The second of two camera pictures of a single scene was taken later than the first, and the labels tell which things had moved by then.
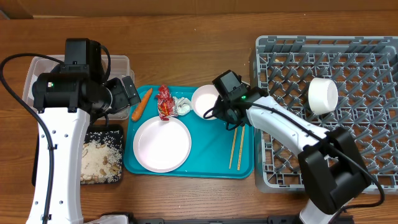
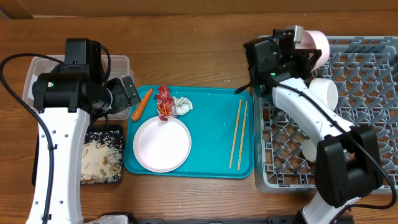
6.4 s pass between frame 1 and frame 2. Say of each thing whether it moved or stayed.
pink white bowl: moved
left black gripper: stayed
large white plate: stayed
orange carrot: stayed
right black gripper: moved
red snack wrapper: stayed
